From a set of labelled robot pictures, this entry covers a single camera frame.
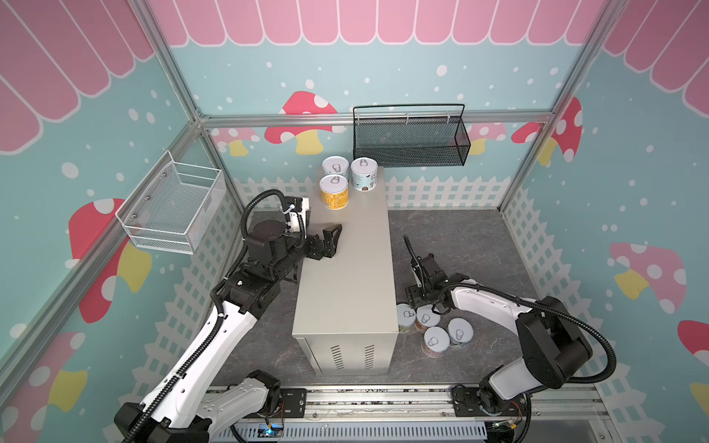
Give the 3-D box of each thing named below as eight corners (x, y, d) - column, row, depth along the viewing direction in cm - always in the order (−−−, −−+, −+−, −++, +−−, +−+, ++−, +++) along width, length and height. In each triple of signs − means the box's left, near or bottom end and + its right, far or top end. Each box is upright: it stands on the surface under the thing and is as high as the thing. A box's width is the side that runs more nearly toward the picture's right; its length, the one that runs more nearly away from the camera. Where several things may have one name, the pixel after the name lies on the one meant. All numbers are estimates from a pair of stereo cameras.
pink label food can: (422, 358, 83) (426, 352, 79) (419, 333, 88) (422, 326, 84) (447, 358, 83) (452, 352, 79) (442, 333, 88) (447, 326, 84)
